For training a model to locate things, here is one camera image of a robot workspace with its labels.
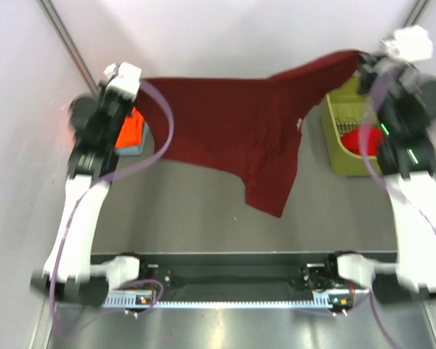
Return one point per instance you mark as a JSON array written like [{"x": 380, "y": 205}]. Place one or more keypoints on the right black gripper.
[{"x": 372, "y": 67}]

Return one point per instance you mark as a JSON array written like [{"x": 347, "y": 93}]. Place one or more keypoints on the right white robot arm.
[{"x": 410, "y": 182}]

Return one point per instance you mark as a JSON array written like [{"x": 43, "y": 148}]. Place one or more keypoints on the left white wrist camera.
[{"x": 124, "y": 79}]

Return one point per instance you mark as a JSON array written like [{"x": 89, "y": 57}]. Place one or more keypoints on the dark red t-shirt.
[{"x": 251, "y": 128}]

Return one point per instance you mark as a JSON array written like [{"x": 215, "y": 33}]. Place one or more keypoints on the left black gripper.
[{"x": 106, "y": 93}]

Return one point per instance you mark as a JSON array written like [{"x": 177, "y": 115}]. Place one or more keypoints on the aluminium frame rail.
[{"x": 244, "y": 325}]

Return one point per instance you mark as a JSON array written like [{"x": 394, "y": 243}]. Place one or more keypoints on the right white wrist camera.
[{"x": 408, "y": 45}]

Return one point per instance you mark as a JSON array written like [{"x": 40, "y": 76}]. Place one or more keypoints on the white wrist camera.
[
  {"x": 408, "y": 45},
  {"x": 124, "y": 79}
]

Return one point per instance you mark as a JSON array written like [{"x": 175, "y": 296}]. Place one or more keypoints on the folded orange t-shirt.
[{"x": 131, "y": 131}]

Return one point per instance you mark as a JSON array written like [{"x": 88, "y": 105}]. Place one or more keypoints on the slotted grey cable duct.
[{"x": 140, "y": 300}]

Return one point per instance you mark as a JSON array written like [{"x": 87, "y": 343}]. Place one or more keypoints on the olive green plastic basket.
[{"x": 341, "y": 115}]

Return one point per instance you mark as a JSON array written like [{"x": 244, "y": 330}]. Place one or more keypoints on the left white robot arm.
[{"x": 67, "y": 275}]

